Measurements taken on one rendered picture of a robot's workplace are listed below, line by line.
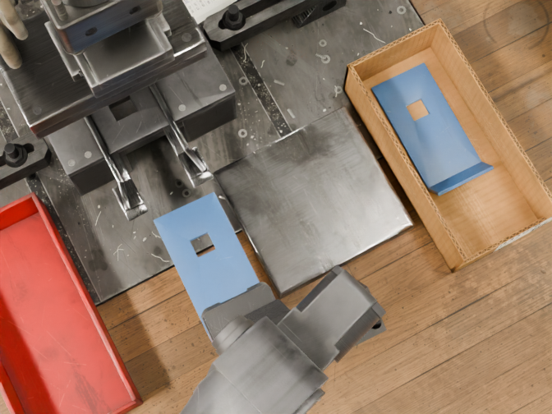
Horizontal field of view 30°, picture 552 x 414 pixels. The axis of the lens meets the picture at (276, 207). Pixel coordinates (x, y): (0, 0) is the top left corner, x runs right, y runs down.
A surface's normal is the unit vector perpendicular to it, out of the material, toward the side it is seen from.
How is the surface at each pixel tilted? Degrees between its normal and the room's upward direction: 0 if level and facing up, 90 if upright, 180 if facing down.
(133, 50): 0
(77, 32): 90
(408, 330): 0
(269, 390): 14
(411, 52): 90
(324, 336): 7
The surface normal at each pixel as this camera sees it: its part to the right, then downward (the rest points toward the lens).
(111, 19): 0.47, 0.85
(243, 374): 0.18, -0.42
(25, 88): 0.00, -0.25
